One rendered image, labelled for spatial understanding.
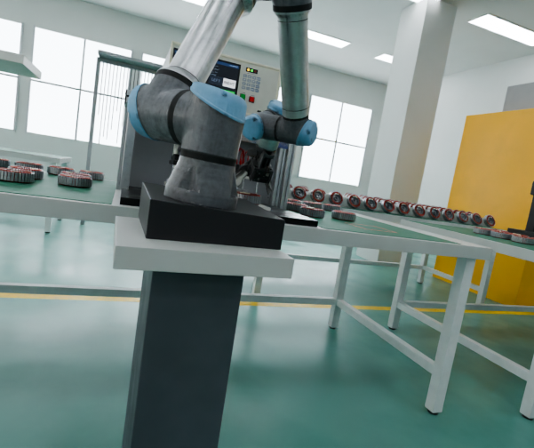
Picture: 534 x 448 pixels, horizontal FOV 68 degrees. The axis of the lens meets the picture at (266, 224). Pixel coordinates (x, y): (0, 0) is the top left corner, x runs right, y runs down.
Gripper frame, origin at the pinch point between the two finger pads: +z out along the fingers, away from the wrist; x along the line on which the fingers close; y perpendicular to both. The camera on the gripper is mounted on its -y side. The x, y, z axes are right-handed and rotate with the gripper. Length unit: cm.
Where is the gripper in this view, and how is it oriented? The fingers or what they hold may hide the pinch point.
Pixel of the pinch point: (249, 190)
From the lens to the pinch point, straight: 146.9
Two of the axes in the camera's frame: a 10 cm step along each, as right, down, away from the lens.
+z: -3.0, 7.7, 5.7
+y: 2.1, 6.3, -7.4
